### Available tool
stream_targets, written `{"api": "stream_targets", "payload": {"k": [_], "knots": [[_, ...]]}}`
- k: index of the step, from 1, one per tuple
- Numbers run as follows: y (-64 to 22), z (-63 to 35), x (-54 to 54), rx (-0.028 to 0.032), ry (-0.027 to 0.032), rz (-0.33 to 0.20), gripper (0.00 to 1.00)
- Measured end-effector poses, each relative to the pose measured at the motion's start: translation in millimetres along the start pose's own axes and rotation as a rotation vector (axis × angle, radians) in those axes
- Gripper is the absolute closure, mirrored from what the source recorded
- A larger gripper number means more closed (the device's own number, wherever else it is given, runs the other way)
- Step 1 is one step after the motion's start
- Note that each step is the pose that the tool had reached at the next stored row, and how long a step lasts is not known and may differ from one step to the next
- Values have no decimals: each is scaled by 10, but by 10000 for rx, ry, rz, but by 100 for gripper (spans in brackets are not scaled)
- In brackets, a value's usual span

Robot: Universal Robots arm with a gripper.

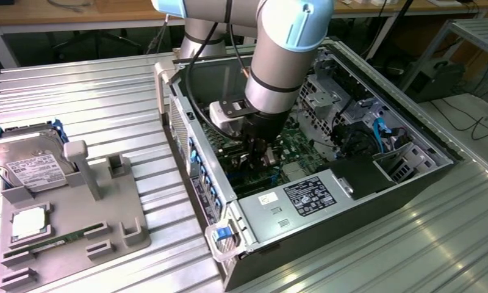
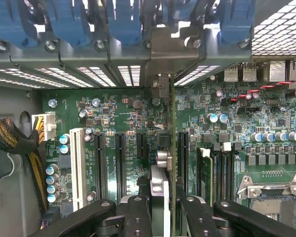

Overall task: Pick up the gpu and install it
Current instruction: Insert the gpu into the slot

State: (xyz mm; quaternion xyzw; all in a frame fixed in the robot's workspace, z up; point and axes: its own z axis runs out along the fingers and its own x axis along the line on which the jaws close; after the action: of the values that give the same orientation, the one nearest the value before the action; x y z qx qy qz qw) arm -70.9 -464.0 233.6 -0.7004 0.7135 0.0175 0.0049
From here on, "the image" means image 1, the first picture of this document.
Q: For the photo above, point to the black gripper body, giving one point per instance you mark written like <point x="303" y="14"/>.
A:
<point x="266" y="128"/>

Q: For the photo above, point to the graphics card with fan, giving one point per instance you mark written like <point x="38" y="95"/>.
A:
<point x="274" y="156"/>

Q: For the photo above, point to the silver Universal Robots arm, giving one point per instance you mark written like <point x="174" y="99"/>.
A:
<point x="277" y="67"/>

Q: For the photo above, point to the green motherboard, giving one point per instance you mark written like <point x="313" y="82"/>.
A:
<point x="301" y="146"/>

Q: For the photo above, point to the silver chipset heatsink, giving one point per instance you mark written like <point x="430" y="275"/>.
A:
<point x="295" y="168"/>

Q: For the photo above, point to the silver disk bay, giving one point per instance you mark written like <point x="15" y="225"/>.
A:
<point x="323" y="103"/>

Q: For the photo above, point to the grey power supply unit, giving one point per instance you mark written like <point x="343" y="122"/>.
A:
<point x="269" y="213"/>

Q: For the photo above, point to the blue case latch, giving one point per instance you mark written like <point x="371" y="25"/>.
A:
<point x="222" y="233"/>

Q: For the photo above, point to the open black PC case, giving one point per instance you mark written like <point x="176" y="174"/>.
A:
<point x="350" y="219"/>

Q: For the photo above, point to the black box on floor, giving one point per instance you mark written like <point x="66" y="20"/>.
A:
<point x="439" y="82"/>

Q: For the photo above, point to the blue disk carrier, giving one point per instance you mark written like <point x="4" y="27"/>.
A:
<point x="60" y="131"/>

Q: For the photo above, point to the grey parts rack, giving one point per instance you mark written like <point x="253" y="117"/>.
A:
<point x="78" y="213"/>

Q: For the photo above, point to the silver hard disk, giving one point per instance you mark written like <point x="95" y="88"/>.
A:
<point x="28" y="164"/>

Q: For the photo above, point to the metal slat table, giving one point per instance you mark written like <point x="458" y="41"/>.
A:
<point x="481" y="30"/>

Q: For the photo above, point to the wooden desk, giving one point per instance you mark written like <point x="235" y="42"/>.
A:
<point x="64" y="15"/>

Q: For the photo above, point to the green RAM stick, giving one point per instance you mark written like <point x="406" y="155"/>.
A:
<point x="60" y="239"/>

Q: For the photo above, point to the silver CPU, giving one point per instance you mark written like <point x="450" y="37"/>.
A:
<point x="30" y="222"/>

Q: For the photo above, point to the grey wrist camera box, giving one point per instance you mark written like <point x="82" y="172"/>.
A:
<point x="223" y="117"/>

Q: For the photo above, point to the black air duct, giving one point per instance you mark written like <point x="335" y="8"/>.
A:
<point x="362" y="177"/>

